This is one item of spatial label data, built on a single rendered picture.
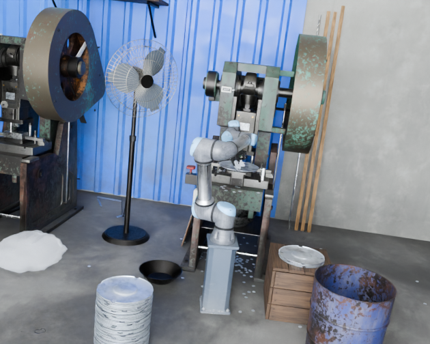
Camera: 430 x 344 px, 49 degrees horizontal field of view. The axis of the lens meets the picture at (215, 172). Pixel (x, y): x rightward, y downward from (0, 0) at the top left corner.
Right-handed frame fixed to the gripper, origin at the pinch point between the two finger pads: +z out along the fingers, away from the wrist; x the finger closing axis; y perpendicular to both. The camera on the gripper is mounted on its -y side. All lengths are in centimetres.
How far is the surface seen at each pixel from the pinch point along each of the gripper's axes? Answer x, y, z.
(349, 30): 184, -39, -52
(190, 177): -24.0, -23.9, 3.5
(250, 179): 10.7, -1.2, 13.7
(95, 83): -24, -141, -50
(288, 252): -10, 51, 42
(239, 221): -1.9, -3.8, 43.6
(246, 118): 23.7, -11.7, -26.8
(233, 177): 1.3, -7.7, 9.9
